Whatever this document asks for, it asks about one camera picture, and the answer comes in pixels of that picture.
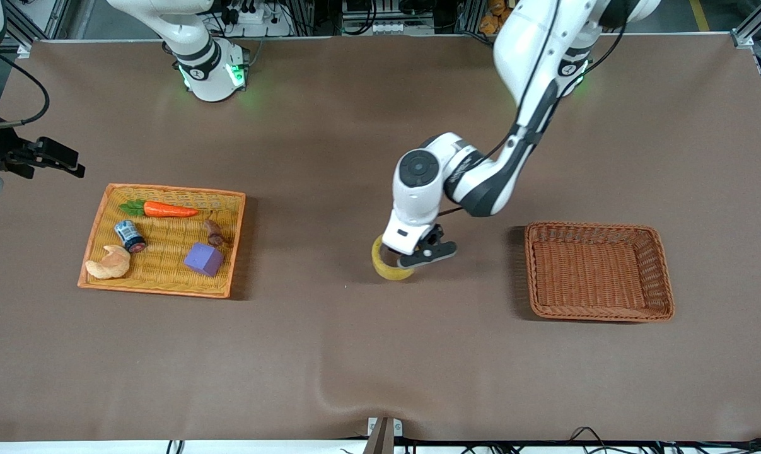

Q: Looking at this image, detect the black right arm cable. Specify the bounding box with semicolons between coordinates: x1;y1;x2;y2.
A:
0;52;50;130

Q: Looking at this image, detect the purple cube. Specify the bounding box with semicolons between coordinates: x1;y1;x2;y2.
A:
183;243;224;278

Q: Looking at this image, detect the bag of orange buns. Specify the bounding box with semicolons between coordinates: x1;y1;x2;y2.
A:
479;0;513;35

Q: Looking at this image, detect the small brown toy root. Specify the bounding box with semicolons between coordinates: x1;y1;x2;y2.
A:
204;211;233;248

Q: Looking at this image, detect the yellow packing tape roll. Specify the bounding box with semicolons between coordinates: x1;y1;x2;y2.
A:
371;235;416;282

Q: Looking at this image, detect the small blue white can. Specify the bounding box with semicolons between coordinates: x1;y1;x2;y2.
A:
114;219;146;254

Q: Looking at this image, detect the orange toy carrot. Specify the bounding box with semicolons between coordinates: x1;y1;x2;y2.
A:
119;200;201;219

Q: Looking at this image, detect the brown wicker basket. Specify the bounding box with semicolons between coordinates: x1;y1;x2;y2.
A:
524;221;675;323

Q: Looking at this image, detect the white power strip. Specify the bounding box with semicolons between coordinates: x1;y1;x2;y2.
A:
224;0;294;37

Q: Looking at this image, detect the toy croissant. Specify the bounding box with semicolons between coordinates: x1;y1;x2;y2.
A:
85;245;132;280

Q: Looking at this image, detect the orange yellow woven tray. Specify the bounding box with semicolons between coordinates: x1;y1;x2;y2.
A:
78;183;247;299

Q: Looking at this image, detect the metal table edge bracket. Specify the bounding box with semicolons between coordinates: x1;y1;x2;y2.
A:
366;416;404;454

